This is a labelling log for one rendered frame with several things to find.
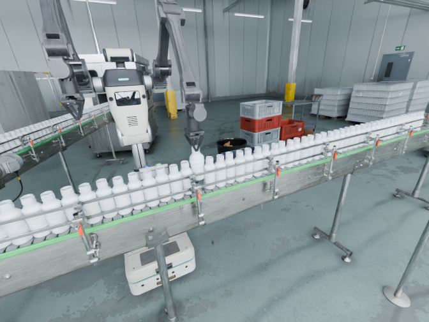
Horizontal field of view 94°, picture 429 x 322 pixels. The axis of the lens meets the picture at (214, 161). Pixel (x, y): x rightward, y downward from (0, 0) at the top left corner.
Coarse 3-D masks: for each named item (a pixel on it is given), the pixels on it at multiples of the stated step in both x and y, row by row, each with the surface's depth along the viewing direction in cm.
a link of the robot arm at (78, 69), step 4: (72, 64) 102; (76, 64) 103; (80, 64) 103; (76, 68) 102; (80, 68) 103; (76, 72) 102; (80, 72) 103; (76, 76) 103; (80, 76) 104; (84, 76) 105; (84, 80) 107
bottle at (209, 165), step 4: (208, 156) 98; (208, 160) 95; (212, 160) 96; (204, 164) 98; (208, 164) 96; (212, 164) 97; (204, 168) 97; (208, 168) 96; (212, 168) 96; (212, 172) 97; (204, 176) 98; (208, 176) 97; (212, 176) 98; (204, 180) 99; (208, 180) 98; (212, 180) 98; (204, 184) 100; (208, 188) 100; (212, 188) 100
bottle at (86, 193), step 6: (84, 186) 78; (90, 186) 78; (84, 192) 75; (90, 192) 77; (84, 198) 75; (90, 198) 76; (84, 204) 76; (90, 204) 77; (96, 204) 79; (84, 210) 77; (90, 210) 77; (96, 210) 79; (102, 216) 82; (90, 222) 79; (96, 222) 80
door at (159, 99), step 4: (152, 92) 1175; (156, 96) 1194; (160, 96) 1203; (164, 96) 1213; (156, 100) 1201; (160, 100) 1210; (164, 100) 1220; (156, 104) 1208; (160, 104) 1218; (164, 104) 1227
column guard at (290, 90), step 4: (288, 84) 974; (292, 84) 965; (288, 88) 979; (292, 88) 972; (288, 92) 984; (292, 92) 980; (288, 96) 990; (292, 96) 990; (288, 100) 995; (284, 104) 1023
